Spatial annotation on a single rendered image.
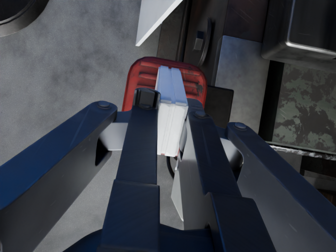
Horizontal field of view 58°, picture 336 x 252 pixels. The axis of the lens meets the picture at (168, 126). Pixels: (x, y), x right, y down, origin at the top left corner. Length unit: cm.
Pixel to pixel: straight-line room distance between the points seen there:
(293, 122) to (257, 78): 7
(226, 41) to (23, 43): 80
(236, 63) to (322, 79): 10
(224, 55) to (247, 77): 4
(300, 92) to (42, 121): 80
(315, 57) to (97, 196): 81
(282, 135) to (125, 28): 75
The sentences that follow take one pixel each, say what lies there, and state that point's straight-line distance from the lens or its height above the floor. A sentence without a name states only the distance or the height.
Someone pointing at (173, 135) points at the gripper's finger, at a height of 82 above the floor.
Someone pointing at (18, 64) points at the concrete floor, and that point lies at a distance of 106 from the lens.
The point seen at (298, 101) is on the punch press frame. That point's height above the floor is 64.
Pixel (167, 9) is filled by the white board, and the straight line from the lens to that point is 69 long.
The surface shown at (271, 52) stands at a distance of 34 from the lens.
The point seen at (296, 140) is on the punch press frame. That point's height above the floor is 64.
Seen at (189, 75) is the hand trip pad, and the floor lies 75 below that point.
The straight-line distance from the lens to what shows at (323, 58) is 35.
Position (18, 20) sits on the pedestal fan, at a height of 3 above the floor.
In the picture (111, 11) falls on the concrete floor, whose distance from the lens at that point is 104.
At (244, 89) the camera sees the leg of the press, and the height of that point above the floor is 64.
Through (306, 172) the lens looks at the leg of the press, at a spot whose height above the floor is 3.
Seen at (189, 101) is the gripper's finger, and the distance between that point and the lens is 18.
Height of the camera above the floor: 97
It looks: 84 degrees down
